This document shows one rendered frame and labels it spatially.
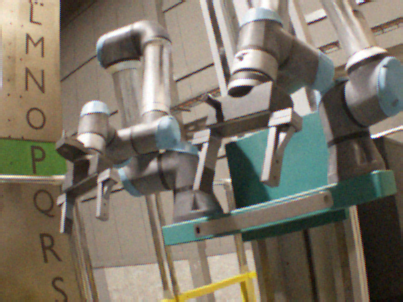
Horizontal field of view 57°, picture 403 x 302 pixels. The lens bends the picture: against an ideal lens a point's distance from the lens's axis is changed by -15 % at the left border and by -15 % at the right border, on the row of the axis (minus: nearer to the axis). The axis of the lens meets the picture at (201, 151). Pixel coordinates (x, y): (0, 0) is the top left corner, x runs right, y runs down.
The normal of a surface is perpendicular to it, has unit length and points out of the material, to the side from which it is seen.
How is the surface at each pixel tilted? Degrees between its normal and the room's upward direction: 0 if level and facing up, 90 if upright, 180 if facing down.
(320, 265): 90
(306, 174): 90
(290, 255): 90
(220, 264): 90
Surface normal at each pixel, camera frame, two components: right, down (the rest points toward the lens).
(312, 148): -0.64, -0.04
